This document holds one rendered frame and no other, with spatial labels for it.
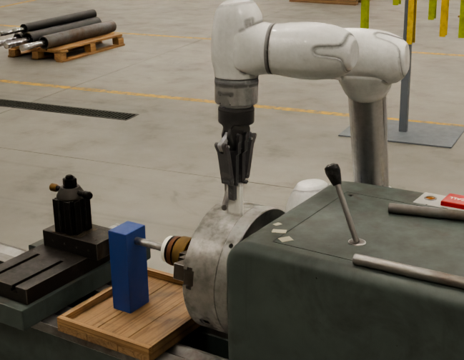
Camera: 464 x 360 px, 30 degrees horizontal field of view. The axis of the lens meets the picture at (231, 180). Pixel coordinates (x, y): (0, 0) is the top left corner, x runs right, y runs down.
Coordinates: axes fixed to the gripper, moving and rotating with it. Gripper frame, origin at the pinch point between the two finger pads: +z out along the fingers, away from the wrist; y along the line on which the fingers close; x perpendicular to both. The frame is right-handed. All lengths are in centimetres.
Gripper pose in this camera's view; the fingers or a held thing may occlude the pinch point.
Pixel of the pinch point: (235, 198)
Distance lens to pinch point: 182.8
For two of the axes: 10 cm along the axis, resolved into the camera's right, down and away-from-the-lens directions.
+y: -5.4, 2.3, -8.1
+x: 8.4, 1.6, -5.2
